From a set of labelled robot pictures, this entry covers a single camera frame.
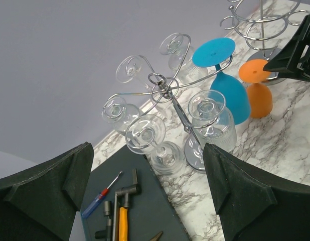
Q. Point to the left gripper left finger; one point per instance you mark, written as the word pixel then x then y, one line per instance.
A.
pixel 40 203

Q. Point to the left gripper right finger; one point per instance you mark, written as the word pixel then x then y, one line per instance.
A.
pixel 253 204

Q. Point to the grey orange hand tool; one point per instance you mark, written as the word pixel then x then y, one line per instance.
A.
pixel 121 205

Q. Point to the blue plastic wine glass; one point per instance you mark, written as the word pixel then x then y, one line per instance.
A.
pixel 213 53

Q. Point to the orange plastic wine glass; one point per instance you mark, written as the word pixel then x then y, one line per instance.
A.
pixel 260 96

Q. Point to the chrome spiral wire rack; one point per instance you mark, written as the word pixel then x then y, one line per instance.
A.
pixel 263 29

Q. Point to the blue handled screwdriver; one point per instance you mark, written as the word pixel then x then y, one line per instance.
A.
pixel 99 198

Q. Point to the chrome swirl wine glass rack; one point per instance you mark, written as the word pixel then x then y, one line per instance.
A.
pixel 165 93

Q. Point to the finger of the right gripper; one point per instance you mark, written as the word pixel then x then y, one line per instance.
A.
pixel 293 61

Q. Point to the dark grey box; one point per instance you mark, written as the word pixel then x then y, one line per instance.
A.
pixel 149 212

